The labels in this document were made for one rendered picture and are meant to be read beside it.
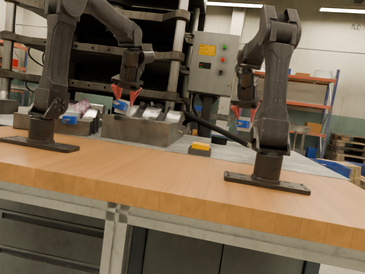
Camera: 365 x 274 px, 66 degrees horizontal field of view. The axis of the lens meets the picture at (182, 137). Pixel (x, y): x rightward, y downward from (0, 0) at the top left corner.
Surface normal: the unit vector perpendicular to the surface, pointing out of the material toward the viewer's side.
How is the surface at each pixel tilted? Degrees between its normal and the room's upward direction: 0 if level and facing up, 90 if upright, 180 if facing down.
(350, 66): 90
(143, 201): 90
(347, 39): 90
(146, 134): 90
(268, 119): 77
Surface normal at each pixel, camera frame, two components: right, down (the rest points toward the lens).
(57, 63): 0.80, 0.17
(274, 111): 0.06, -0.12
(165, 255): -0.13, 0.08
